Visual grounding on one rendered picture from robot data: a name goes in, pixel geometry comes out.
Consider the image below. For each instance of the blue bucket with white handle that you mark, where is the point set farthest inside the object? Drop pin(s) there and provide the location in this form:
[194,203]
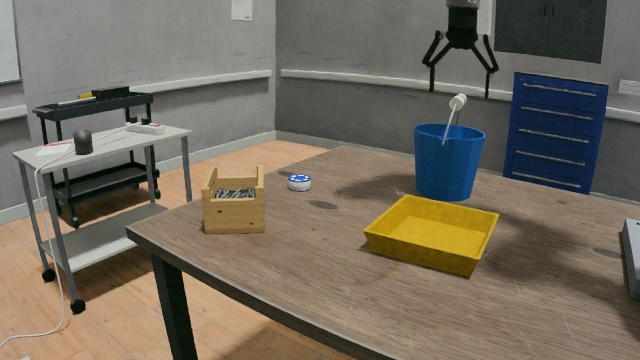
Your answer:
[446,167]

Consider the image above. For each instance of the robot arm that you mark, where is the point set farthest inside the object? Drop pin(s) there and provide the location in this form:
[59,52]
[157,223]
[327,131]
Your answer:
[468,4]

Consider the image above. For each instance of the yellow shallow tray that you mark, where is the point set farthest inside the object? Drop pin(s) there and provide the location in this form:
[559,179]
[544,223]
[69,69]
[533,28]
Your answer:
[427,222]

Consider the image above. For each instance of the wooden crate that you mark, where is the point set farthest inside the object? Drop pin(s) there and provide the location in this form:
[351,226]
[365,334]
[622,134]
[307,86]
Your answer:
[226,215]

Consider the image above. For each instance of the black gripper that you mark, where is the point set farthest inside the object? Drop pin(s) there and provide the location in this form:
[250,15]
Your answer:
[461,34]

